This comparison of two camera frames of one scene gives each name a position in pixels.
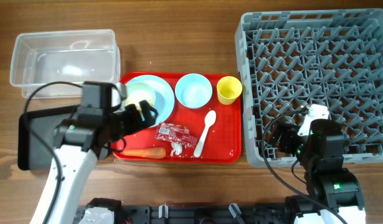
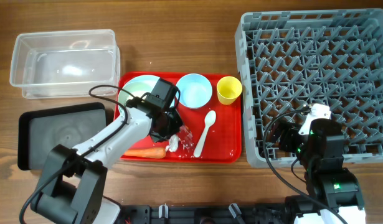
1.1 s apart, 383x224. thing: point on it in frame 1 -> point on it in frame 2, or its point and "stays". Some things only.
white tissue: x=177 y=148 -> x=173 y=143
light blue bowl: x=193 y=91 stays
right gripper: x=284 y=137 stays
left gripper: x=132 y=117 -> x=167 y=128
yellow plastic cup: x=228 y=88 stays
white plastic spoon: x=210 y=119 stays
